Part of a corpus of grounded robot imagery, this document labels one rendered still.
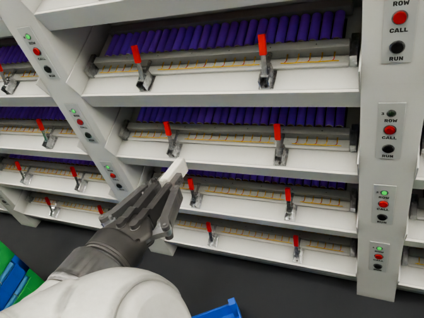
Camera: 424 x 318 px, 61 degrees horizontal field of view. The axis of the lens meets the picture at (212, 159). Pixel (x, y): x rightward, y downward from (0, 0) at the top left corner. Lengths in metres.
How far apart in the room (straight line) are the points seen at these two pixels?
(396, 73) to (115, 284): 0.50
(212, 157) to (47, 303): 0.62
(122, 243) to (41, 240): 1.21
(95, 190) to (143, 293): 0.99
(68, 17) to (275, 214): 0.65
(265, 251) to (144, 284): 0.87
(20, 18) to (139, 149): 0.39
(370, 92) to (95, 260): 0.48
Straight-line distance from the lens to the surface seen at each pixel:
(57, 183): 1.36
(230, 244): 1.14
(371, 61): 0.60
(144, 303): 0.25
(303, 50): 0.68
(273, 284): 1.17
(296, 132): 0.79
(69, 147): 1.12
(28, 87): 1.06
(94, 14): 0.75
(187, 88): 0.73
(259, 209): 0.95
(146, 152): 0.94
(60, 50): 0.87
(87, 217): 1.46
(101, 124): 0.95
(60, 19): 0.81
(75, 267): 0.47
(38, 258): 1.63
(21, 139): 1.29
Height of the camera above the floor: 1.02
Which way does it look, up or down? 40 degrees down
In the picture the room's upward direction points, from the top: 19 degrees counter-clockwise
